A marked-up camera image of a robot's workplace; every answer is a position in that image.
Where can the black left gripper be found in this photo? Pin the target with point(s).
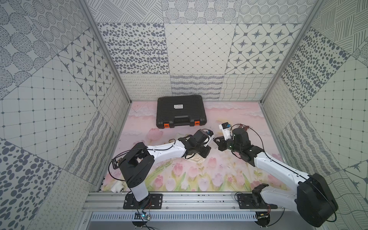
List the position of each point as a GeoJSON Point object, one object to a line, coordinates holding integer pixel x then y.
{"type": "Point", "coordinates": [205, 143]}

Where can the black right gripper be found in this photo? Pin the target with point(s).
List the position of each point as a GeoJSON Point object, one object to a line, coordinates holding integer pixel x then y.
{"type": "Point", "coordinates": [221, 143]}

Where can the cream cloth drawstring bag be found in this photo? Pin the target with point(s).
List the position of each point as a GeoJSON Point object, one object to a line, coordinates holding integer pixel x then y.
{"type": "Point", "coordinates": [198, 159]}

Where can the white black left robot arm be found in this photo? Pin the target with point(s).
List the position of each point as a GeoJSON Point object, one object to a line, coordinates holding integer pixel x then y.
{"type": "Point", "coordinates": [136, 163]}

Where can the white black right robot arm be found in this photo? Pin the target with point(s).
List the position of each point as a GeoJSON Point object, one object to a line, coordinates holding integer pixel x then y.
{"type": "Point", "coordinates": [308, 194]}

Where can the black plastic tool case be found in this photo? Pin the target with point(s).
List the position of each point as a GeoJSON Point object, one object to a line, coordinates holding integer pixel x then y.
{"type": "Point", "coordinates": [187, 110]}

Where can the white plastic fitting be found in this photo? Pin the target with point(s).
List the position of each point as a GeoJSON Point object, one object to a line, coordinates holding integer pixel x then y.
{"type": "Point", "coordinates": [118, 187]}

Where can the small circuit board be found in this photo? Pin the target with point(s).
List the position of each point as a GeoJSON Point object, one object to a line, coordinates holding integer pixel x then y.
{"type": "Point", "coordinates": [142, 216]}

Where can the maroon brass hose nozzle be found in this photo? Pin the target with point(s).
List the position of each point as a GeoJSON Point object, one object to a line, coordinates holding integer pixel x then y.
{"type": "Point", "coordinates": [244, 127]}

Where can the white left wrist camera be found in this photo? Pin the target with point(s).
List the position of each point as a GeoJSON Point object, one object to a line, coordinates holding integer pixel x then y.
{"type": "Point", "coordinates": [210, 136]}

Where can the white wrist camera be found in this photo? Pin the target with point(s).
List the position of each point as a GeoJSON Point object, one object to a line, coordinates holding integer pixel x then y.
{"type": "Point", "coordinates": [226, 130]}
{"type": "Point", "coordinates": [210, 136]}

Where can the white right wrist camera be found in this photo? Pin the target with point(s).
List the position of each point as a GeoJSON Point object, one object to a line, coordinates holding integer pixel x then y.
{"type": "Point", "coordinates": [226, 130]}

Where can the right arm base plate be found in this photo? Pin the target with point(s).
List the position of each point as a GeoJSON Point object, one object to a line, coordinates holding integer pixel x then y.
{"type": "Point", "coordinates": [247, 201]}

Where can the aluminium mounting rail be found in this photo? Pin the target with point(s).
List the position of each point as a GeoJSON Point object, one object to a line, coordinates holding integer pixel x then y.
{"type": "Point", "coordinates": [173, 206]}

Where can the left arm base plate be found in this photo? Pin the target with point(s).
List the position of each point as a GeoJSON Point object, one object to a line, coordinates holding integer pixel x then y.
{"type": "Point", "coordinates": [152, 201]}

